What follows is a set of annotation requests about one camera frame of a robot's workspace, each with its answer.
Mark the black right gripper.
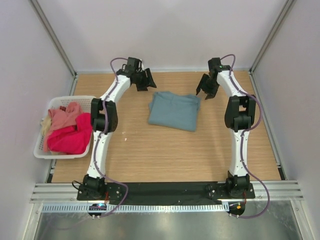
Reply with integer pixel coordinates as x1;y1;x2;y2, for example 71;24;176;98
195;73;219;100

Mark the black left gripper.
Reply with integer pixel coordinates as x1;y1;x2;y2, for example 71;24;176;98
135;68;157;92

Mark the blue-grey t shirt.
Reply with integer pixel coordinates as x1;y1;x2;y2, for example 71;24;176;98
148;91;201;132

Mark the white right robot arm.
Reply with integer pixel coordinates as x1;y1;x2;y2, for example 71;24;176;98
196;65;256;198

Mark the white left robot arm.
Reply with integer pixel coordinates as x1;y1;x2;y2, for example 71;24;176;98
77;68;157;201

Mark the white plastic laundry basket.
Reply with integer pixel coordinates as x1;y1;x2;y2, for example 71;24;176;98
33;95;95;160

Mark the red t shirt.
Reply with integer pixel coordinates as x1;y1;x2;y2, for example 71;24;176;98
47;112;92;155

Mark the salmon pink t shirt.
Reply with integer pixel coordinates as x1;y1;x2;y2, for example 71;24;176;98
48;101;83;132

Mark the cream t shirt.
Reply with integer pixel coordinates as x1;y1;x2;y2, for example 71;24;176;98
40;115;52;136

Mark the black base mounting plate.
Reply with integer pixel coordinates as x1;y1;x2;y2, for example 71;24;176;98
76;181;256;202

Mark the left black camera box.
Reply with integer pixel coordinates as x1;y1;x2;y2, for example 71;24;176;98
121;57;143;76

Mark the black camera box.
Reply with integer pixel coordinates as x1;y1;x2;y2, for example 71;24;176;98
208;57;231;73
121;57;143;76

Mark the right black camera box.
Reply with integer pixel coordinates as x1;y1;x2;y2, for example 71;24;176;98
208;57;231;73

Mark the left aluminium frame post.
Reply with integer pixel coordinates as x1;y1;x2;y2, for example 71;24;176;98
29;0;78;80

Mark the aluminium frame post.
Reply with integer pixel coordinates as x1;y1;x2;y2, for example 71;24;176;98
249;0;296;75
29;0;78;80

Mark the right aluminium frame post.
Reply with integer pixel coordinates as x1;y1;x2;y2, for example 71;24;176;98
249;0;296;75

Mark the white slotted cable duct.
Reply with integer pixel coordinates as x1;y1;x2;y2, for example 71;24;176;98
42;202;229;214

